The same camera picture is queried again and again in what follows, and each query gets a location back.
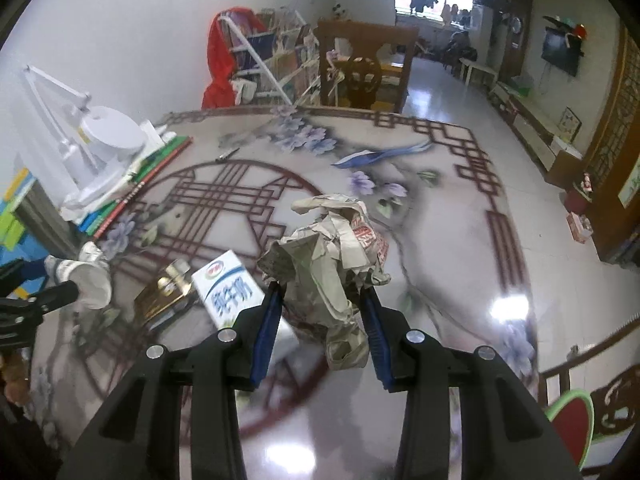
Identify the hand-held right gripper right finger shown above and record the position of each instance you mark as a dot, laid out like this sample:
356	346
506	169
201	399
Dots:
377	345

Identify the white desk lamp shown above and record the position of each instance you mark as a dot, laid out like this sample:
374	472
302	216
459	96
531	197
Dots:
107	130

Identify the small red bin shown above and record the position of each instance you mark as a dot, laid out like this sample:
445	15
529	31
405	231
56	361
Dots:
580	200

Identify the small standing picture frame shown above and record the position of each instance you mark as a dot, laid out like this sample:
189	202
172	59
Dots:
570	125

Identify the dark hanging clothes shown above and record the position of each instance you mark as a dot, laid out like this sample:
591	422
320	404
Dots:
422	0

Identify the red bin with green rim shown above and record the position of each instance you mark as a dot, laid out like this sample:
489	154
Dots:
570	422

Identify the wall shelf with ornaments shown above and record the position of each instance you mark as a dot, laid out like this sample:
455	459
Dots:
565	24

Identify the newspaper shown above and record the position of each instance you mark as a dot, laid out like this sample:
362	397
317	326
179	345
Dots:
320	260

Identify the plain wooden chair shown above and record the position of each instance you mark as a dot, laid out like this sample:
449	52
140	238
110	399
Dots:
360	35

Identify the wooden lattice screen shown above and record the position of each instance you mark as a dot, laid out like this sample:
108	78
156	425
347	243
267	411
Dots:
610	150

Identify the person's left forearm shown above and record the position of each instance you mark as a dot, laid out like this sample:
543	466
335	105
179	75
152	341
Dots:
12	385

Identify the white rack with red cloth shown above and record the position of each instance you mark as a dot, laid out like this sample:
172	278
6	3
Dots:
280	55

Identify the white stool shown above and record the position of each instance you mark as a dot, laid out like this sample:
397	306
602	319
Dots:
477	67

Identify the wall-mounted television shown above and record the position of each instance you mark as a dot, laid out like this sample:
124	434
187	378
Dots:
560	52

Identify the colourful storage box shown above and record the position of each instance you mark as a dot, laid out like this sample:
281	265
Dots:
20	215

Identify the stack of thin books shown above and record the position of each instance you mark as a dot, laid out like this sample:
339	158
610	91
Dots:
150	165

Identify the carved wooden chair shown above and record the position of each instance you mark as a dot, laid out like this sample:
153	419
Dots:
615	400

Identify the white and blue milk carton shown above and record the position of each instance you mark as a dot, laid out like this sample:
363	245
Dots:
225	285

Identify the small dark pen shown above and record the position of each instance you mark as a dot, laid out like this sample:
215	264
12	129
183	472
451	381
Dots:
227	153

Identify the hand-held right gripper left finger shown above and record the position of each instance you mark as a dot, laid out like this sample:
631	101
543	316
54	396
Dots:
265	332

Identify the printed carton on floor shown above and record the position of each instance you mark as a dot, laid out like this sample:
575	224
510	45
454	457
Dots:
579	227

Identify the red cloth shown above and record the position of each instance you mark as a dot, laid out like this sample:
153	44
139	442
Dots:
220	60

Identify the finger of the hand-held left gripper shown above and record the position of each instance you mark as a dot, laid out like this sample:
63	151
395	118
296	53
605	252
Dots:
50	296
27	269

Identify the gold foil packet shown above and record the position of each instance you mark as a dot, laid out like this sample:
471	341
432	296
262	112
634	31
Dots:
160	295

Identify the low television cabinet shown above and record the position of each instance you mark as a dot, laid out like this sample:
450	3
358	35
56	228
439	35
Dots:
530	125

